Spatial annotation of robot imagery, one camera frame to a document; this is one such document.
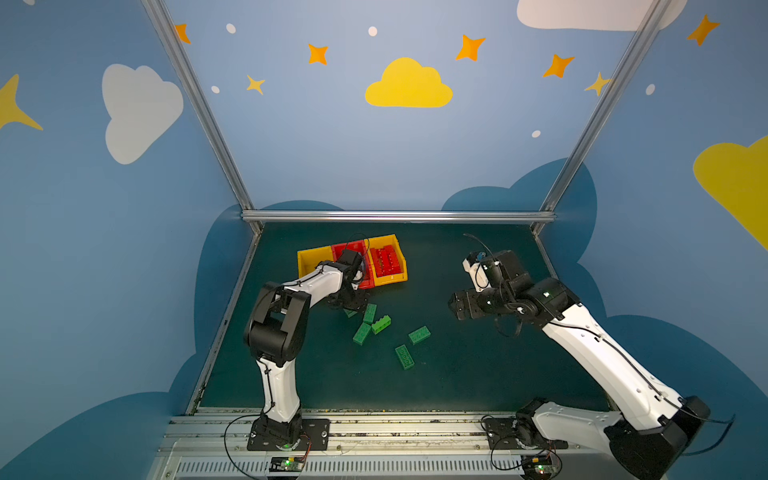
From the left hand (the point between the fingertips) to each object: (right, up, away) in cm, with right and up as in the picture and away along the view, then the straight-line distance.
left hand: (356, 304), depth 98 cm
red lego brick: (+9, +14, +9) cm, 19 cm away
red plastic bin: (+4, +8, +4) cm, 9 cm away
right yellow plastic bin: (+6, +21, +14) cm, 26 cm away
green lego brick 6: (+15, -13, -12) cm, 23 cm away
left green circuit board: (-14, -34, -27) cm, 46 cm away
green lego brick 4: (+9, -5, -4) cm, 11 cm away
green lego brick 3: (+2, -8, -7) cm, 11 cm away
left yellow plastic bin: (-18, +14, +7) cm, 24 cm away
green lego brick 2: (+4, -3, -2) cm, 5 cm away
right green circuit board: (+47, -35, -26) cm, 64 cm away
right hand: (+31, +6, -23) cm, 39 cm away
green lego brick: (-2, -3, -3) cm, 4 cm away
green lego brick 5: (+20, -9, -7) cm, 23 cm away
